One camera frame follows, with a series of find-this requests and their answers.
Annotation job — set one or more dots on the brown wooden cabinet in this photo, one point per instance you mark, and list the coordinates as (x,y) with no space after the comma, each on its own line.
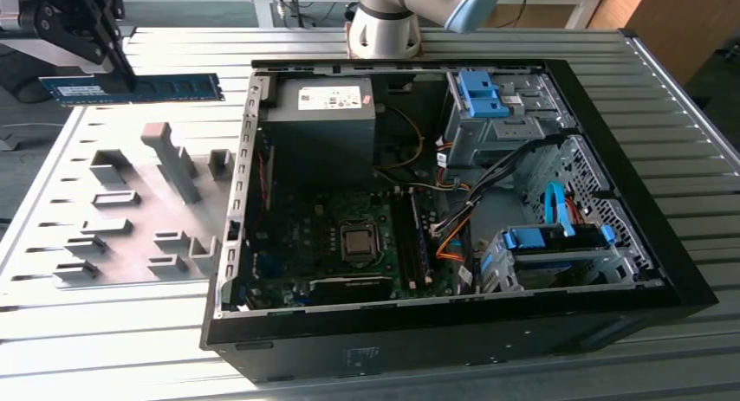
(681,28)

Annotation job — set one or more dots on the silver CPU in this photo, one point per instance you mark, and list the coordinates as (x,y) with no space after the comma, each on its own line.
(358,243)

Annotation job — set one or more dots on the grey metal drive cage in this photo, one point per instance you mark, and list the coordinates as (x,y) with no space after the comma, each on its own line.
(509,137)

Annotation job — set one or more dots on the black open PC case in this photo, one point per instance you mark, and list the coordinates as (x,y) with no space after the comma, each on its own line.
(405,344)

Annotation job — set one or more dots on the wooden desk white frame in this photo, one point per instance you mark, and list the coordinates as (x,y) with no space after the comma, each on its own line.
(532,15)

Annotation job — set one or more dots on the black graphics card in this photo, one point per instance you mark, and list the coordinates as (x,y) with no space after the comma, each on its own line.
(346,288)

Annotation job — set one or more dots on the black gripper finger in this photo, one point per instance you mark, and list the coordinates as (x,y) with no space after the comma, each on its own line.
(115,59)

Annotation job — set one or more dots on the grey parts rack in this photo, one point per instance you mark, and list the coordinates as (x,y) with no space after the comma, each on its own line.
(167,158)

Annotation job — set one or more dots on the hard disk in blue carrier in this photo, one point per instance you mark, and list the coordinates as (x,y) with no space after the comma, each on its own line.
(522,238)

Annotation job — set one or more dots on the grey perforated disk cage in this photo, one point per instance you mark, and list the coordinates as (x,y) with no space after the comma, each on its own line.
(578,256)

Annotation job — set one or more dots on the blue RAM stick white sticker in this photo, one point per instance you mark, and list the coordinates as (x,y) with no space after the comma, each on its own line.
(174,89)

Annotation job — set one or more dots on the blue plastic drive latch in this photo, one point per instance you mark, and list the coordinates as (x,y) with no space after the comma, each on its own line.
(482,106)

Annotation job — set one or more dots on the green motherboard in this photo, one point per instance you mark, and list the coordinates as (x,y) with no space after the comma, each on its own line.
(301,245)

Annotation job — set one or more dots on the grey power supply unit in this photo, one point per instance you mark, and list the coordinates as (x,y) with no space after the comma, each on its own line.
(318,150)

